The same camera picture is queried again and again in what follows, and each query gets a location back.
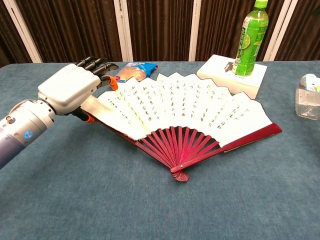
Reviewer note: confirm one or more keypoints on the green drink bottle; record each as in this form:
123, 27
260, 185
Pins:
250, 42

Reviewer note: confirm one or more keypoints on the brown curtain partition screen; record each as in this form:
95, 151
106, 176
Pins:
160, 30

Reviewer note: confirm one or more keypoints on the white flat box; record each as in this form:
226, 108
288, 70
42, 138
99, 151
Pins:
220, 75

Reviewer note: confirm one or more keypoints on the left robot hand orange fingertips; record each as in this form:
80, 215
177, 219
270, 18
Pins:
67, 85

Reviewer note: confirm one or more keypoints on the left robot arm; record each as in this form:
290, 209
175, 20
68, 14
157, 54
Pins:
22, 127

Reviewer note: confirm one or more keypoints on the blue snack bag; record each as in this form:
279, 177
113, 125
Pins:
140, 70

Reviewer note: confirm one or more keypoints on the clear water bottle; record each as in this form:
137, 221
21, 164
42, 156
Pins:
308, 97

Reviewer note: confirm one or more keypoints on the red and white paper fan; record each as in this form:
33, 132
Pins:
180, 105

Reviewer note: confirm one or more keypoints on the blue felt table cover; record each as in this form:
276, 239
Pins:
100, 200

